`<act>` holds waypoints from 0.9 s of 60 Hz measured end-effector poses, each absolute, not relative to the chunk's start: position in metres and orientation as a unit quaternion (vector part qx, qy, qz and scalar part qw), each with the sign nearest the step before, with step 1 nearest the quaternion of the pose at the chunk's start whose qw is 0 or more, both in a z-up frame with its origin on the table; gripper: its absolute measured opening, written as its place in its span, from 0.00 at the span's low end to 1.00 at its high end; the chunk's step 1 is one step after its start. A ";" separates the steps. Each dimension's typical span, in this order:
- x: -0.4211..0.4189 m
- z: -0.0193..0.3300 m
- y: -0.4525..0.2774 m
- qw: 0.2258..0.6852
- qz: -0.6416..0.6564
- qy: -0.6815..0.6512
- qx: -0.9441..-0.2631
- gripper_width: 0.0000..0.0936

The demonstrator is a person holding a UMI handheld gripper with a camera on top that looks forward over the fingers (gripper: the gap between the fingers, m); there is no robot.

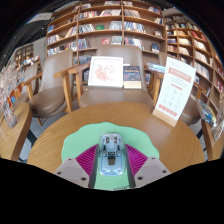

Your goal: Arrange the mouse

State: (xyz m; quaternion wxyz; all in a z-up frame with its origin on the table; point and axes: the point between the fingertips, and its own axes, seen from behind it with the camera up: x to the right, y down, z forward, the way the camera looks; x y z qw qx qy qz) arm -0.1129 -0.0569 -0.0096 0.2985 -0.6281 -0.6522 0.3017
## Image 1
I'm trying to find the transparent light blue computer mouse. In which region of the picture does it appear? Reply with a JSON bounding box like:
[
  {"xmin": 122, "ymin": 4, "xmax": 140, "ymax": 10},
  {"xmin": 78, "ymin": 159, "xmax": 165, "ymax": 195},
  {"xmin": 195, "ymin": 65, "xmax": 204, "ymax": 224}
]
[{"xmin": 96, "ymin": 133, "xmax": 129, "ymax": 177}]

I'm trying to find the brown padded wooden armchair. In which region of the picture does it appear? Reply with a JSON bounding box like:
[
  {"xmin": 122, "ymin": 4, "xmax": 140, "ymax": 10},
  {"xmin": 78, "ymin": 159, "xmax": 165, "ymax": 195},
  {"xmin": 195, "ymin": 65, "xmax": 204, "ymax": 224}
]
[
  {"xmin": 68, "ymin": 44, "xmax": 164, "ymax": 113},
  {"xmin": 158, "ymin": 51, "xmax": 209, "ymax": 126},
  {"xmin": 14, "ymin": 49, "xmax": 79, "ymax": 126}
]

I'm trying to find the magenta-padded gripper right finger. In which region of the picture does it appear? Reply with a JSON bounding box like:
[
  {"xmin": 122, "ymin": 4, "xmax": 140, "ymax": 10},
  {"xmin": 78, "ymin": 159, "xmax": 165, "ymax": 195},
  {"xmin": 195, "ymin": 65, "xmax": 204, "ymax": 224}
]
[{"xmin": 123, "ymin": 143, "xmax": 172, "ymax": 189}]

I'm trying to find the green cloud-shaped mouse pad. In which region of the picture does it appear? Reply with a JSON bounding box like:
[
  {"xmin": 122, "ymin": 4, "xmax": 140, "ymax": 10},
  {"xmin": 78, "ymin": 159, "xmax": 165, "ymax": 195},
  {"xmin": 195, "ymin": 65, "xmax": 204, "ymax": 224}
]
[{"xmin": 61, "ymin": 121, "xmax": 160, "ymax": 192}]

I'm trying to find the stack of colourful books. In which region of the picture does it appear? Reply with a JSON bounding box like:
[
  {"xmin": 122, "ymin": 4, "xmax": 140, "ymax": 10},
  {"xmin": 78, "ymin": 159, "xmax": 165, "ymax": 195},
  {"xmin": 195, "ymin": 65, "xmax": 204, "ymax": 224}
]
[{"xmin": 196, "ymin": 99, "xmax": 218, "ymax": 127}]

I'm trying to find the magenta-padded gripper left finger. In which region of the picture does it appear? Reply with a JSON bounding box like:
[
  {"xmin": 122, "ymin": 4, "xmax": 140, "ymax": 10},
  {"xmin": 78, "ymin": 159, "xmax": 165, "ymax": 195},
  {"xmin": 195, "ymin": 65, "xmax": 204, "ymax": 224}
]
[{"xmin": 53, "ymin": 143, "xmax": 100, "ymax": 189}]

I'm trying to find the light blue book stack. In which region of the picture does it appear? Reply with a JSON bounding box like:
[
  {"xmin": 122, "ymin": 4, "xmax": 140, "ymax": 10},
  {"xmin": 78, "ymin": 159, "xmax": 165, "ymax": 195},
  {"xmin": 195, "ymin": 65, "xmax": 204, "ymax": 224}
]
[{"xmin": 146, "ymin": 62, "xmax": 167, "ymax": 75}]

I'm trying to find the wooden side table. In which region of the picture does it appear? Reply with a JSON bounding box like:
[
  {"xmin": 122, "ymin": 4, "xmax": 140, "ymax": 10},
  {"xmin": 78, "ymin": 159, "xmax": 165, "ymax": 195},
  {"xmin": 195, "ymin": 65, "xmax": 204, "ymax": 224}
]
[
  {"xmin": 0, "ymin": 102, "xmax": 33, "ymax": 162},
  {"xmin": 200, "ymin": 126, "xmax": 224, "ymax": 162}
]

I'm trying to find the dark cover book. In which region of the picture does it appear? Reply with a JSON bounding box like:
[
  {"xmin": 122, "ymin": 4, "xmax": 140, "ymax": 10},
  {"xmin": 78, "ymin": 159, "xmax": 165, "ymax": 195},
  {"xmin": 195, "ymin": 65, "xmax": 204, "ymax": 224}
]
[{"xmin": 122, "ymin": 65, "xmax": 143, "ymax": 90}]

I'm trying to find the white red sign, wooden base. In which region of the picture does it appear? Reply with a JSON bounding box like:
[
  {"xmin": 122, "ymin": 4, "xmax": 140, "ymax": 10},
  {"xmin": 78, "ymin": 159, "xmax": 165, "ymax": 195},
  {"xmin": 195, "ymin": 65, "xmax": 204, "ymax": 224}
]
[{"xmin": 152, "ymin": 56, "xmax": 197, "ymax": 128}]

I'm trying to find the wide wooden bookshelf unit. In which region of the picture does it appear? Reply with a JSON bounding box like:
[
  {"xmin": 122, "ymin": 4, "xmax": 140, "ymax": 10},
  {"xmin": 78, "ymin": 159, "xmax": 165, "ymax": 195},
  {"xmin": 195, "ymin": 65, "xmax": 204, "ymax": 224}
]
[{"xmin": 45, "ymin": 0, "xmax": 165, "ymax": 66}]

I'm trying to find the white framed floral picture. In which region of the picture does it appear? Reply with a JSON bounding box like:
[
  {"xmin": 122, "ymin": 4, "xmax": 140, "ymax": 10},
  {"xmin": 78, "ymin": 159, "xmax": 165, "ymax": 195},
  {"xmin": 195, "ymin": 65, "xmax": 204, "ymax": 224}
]
[{"xmin": 87, "ymin": 55, "xmax": 125, "ymax": 89}]

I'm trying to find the curved wooden bookshelf unit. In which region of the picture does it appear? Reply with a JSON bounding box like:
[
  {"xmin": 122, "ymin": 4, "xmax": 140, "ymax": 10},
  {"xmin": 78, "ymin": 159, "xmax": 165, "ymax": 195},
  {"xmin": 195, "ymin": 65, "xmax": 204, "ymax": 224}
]
[{"xmin": 163, "ymin": 13, "xmax": 224, "ymax": 108}]

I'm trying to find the small distant wooden bookshelf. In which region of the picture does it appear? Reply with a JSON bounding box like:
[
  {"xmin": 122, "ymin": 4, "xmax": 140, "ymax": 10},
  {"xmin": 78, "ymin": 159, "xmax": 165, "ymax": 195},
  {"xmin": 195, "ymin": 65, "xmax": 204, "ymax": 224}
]
[{"xmin": 14, "ymin": 43, "xmax": 36, "ymax": 66}]

